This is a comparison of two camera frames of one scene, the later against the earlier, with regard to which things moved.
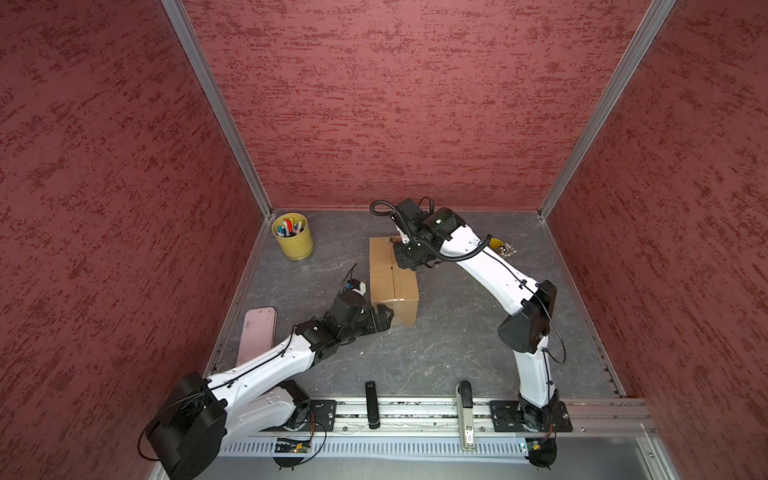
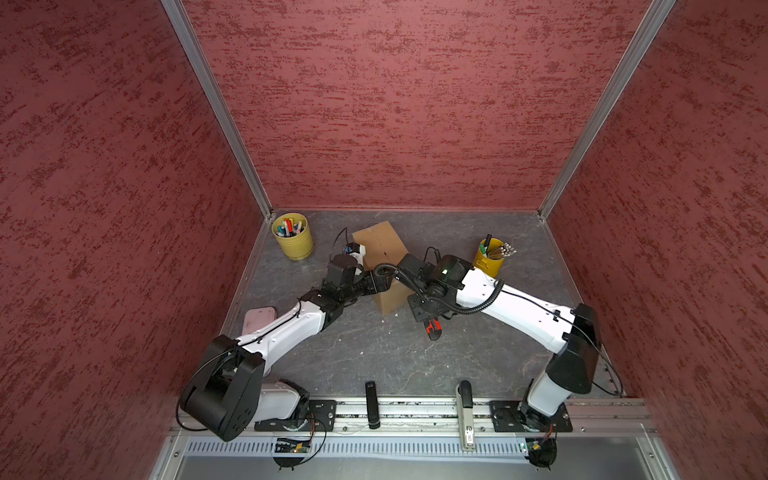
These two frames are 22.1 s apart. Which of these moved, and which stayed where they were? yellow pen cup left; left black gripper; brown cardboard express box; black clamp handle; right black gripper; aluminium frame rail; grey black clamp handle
Moved: brown cardboard express box; right black gripper; left black gripper
Stayed: yellow pen cup left; aluminium frame rail; black clamp handle; grey black clamp handle
